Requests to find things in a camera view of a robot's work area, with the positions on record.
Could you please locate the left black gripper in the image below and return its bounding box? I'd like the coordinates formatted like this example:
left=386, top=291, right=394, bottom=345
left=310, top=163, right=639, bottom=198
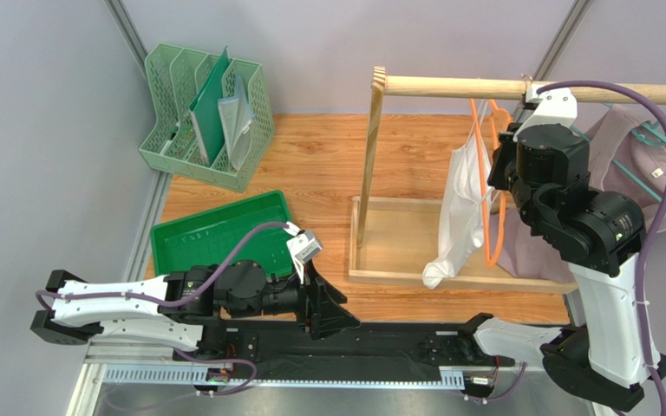
left=229, top=258, right=361, bottom=340

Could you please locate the white tank top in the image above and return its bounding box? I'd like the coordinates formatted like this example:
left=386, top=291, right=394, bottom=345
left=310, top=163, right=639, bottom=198
left=421, top=101, right=485, bottom=289

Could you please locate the orange velvet hanger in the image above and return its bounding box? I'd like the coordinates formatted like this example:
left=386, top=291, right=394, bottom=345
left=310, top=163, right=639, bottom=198
left=469, top=98, right=514, bottom=269

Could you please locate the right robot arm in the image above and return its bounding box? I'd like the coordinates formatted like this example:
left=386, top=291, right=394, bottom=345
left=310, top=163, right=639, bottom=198
left=458, top=123, right=666, bottom=412

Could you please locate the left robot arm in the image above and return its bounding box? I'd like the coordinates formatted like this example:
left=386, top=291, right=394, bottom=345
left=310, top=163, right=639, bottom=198
left=30, top=260, right=360, bottom=360

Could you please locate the mauve tank top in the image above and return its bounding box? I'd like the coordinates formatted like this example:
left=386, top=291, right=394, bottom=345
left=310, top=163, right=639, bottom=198
left=498, top=105, right=666, bottom=284

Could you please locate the teal hanger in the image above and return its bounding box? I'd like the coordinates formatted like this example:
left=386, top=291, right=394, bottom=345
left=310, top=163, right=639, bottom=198
left=571, top=105, right=666, bottom=232

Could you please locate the wooden clothes rack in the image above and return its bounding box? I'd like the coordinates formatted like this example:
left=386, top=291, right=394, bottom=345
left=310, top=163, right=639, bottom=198
left=348, top=66, right=666, bottom=295

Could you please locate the grey mesh pouch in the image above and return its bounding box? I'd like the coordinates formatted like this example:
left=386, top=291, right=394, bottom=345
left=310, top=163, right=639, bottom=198
left=217, top=75, right=255, bottom=171

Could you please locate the dark green folder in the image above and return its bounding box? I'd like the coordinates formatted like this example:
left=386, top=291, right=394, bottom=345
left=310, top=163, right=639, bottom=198
left=189, top=47, right=231, bottom=166

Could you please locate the light green file organizer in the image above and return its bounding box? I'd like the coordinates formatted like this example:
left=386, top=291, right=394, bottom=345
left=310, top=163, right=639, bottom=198
left=139, top=43, right=275, bottom=192

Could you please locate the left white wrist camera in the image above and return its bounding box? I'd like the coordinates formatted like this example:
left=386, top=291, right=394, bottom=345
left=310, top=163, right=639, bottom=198
left=284, top=222, right=323, bottom=284

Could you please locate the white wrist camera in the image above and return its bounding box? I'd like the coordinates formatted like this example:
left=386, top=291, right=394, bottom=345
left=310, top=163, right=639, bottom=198
left=513, top=85, right=578, bottom=143
left=284, top=222, right=323, bottom=284

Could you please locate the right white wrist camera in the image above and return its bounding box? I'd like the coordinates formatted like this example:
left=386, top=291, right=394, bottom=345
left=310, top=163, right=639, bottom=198
left=513, top=85, right=578, bottom=143

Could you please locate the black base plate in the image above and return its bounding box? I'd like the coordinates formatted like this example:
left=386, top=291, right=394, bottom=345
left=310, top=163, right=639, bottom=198
left=172, top=318, right=513, bottom=383

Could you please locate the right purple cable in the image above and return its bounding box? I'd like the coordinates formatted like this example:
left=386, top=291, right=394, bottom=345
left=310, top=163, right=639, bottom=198
left=534, top=80, right=666, bottom=416

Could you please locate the purple cable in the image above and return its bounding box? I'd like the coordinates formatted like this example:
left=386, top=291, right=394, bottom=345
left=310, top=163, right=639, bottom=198
left=35, top=221, right=297, bottom=400
left=534, top=80, right=666, bottom=416

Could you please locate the aluminium frame rail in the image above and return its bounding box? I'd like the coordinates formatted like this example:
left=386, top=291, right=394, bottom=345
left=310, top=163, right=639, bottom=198
left=68, top=321, right=595, bottom=415

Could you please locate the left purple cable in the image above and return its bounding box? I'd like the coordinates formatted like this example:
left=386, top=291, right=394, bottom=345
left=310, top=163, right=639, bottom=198
left=35, top=221, right=297, bottom=400

